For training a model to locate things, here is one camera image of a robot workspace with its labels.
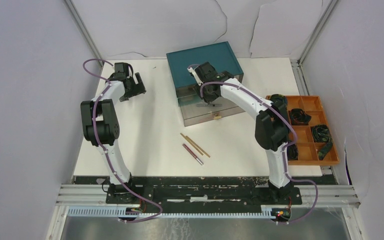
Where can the grey makeup pencil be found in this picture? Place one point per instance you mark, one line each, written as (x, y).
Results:
(211, 105)

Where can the rolled dark tie middle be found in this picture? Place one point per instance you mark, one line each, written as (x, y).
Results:
(298, 117)

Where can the red silver lip pencil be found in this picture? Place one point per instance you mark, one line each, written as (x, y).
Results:
(193, 154)

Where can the rolled dark tie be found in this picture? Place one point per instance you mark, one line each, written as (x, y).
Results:
(292, 152)
(298, 117)
(321, 134)
(279, 98)

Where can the gold pencil right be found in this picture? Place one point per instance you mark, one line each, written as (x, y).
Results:
(198, 147)

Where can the clear acrylic drawer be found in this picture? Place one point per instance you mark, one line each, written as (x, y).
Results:
(184, 84)
(193, 115)

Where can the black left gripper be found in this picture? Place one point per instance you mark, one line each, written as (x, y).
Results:
(138, 89)

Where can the orange compartment tray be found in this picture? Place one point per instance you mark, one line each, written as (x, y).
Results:
(314, 143)

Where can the gold pencil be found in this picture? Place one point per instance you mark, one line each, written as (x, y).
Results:
(198, 147)
(190, 144)

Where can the rolled dark tie bottom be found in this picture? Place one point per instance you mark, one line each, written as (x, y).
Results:
(292, 152)

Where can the rolled dark tie top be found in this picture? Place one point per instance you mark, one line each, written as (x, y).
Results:
(279, 98)

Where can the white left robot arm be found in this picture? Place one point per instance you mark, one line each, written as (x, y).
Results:
(100, 123)

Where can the rolled dark tie right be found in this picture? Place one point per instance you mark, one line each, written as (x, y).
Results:
(321, 134)

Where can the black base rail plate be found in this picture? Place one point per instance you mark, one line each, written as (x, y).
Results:
(194, 195)

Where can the gold pencil left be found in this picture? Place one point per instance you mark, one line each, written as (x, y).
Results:
(190, 144)

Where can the aluminium frame rail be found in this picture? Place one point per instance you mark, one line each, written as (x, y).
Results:
(82, 28)

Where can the teal drawer organizer box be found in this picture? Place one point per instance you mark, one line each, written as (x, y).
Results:
(219, 55)

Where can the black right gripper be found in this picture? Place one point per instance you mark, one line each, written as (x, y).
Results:
(207, 98)

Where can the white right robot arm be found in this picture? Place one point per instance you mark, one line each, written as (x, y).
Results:
(272, 127)

